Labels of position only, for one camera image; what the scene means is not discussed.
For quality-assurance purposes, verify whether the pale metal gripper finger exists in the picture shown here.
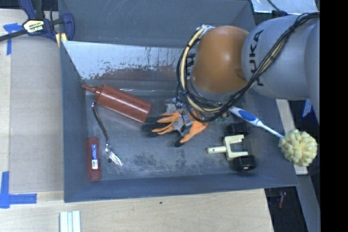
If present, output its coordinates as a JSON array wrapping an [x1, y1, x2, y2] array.
[[175, 121, 188, 136], [181, 113, 194, 129]]

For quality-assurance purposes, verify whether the orange and black glove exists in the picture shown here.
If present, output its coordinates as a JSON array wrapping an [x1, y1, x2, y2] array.
[[141, 110, 209, 148]]

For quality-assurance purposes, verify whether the grey metal bin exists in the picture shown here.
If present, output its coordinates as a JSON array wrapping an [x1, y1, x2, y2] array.
[[57, 0, 300, 203]]

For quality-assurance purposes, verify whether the red-brown squeeze bottle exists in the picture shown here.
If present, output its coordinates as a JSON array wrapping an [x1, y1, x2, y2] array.
[[81, 84, 153, 123]]

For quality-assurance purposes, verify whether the cream toy with black wheels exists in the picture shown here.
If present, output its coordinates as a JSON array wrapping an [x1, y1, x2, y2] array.
[[207, 122, 257, 173]]

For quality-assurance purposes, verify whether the red-brown flat block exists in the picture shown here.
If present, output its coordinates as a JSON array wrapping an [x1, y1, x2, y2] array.
[[86, 136, 102, 183]]

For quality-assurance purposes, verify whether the dish brush with yellow head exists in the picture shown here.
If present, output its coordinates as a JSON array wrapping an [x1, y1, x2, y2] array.
[[229, 105, 319, 167]]

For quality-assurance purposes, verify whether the pale wood flat board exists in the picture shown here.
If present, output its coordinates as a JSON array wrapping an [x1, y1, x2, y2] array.
[[9, 35, 65, 195]]

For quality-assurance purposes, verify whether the black cord with metal clip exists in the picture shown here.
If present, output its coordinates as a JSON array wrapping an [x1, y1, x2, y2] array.
[[91, 101, 125, 167]]

